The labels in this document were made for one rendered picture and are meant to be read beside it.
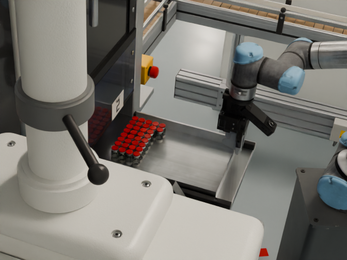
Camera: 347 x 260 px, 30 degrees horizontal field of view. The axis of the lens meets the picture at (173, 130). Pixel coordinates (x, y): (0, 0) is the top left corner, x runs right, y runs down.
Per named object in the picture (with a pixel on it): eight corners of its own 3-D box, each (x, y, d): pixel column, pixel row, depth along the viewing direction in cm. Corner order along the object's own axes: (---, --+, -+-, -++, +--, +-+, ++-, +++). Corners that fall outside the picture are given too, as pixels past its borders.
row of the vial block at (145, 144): (131, 166, 190) (131, 154, 187) (152, 132, 203) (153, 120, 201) (138, 168, 189) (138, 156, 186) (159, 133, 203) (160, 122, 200)
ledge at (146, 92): (101, 101, 218) (101, 97, 217) (116, 82, 228) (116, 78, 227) (140, 112, 215) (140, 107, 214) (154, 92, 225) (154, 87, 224)
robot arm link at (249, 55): (259, 59, 168) (230, 49, 171) (253, 93, 175) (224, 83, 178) (270, 46, 174) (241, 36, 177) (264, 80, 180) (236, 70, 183)
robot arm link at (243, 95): (259, 78, 181) (253, 93, 175) (257, 91, 184) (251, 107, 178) (234, 71, 183) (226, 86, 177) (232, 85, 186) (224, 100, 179)
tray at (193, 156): (103, 168, 188) (103, 160, 186) (136, 119, 208) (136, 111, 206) (215, 201, 181) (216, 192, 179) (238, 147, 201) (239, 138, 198)
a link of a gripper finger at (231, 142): (221, 149, 196) (225, 125, 190) (240, 155, 194) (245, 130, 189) (219, 156, 193) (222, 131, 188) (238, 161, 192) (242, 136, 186)
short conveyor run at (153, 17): (113, 110, 218) (114, 71, 208) (72, 99, 221) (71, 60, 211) (179, 22, 270) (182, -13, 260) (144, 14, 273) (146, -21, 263)
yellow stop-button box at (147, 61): (124, 80, 211) (124, 61, 207) (132, 69, 217) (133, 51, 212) (145, 85, 210) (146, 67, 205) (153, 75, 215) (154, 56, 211)
